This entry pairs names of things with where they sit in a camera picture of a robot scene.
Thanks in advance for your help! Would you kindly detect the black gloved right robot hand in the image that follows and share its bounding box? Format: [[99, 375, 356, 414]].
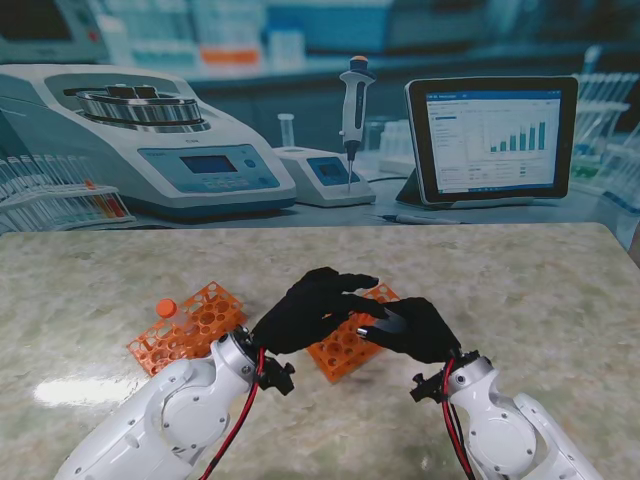
[[356, 297, 464, 365]]

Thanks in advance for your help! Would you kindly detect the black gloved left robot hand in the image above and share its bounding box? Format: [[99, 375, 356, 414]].
[[252, 267, 389, 357]]

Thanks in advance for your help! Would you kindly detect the orange plastic test tube rack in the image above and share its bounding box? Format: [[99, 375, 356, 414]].
[[126, 280, 249, 377], [305, 282, 401, 384]]

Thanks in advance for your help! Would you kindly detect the printed laboratory backdrop poster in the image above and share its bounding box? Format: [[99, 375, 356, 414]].
[[0, 0, 640, 249]]

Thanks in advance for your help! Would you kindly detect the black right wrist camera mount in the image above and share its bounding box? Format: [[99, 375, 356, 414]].
[[409, 372, 446, 404]]

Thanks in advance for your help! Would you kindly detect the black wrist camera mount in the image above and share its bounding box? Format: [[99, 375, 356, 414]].
[[409, 372, 446, 404], [257, 357, 296, 396]]

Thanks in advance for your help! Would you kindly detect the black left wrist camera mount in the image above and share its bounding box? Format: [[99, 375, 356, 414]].
[[257, 357, 296, 396]]

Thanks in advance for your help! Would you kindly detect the red black right wrist cable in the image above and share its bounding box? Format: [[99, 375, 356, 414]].
[[441, 358, 476, 480]]

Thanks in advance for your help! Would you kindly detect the red black wrist cable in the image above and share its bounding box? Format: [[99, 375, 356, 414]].
[[199, 347, 266, 480], [441, 358, 476, 480]]

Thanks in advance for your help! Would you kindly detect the red black left wrist cable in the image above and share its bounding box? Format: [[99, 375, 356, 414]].
[[199, 347, 266, 480]]

